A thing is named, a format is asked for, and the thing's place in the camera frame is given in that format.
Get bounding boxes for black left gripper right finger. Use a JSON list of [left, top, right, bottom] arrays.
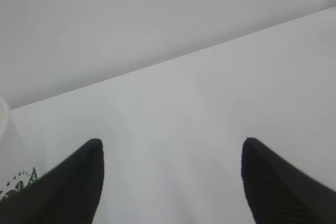
[[241, 137, 335, 223]]

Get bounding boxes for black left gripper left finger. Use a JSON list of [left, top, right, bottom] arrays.
[[1, 139, 104, 223]]

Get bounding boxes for white paper coffee cup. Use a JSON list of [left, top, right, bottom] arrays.
[[1, 98, 53, 201]]

